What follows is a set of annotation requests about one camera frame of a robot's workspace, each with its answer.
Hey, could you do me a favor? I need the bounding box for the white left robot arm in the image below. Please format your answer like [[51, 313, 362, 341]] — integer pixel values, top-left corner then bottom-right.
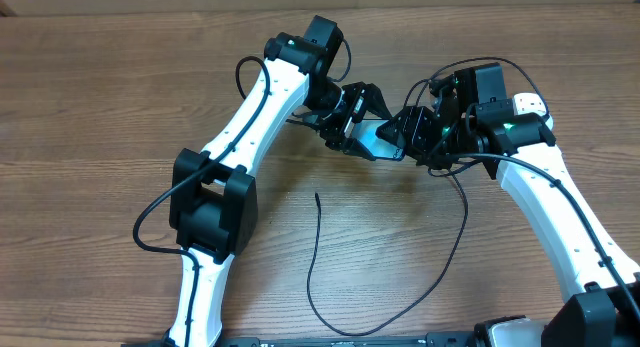
[[166, 16, 403, 346]]

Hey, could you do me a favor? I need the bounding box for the black charger cable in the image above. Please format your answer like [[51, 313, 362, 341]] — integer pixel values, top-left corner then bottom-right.
[[306, 56, 551, 337]]

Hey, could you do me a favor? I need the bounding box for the white power strip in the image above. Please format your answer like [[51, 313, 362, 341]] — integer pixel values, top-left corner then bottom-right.
[[512, 92, 549, 119]]

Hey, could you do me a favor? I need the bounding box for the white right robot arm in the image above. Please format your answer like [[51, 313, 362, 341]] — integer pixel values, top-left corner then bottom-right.
[[376, 57, 639, 346]]

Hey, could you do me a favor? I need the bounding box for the blue Galaxy smartphone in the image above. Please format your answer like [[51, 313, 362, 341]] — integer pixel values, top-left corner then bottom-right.
[[351, 119, 404, 161]]

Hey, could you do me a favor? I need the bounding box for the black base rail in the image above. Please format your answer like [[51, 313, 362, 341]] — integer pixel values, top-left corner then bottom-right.
[[122, 330, 481, 347]]

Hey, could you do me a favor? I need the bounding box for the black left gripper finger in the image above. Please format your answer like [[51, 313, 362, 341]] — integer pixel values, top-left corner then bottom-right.
[[367, 84, 392, 120], [342, 137, 376, 161]]

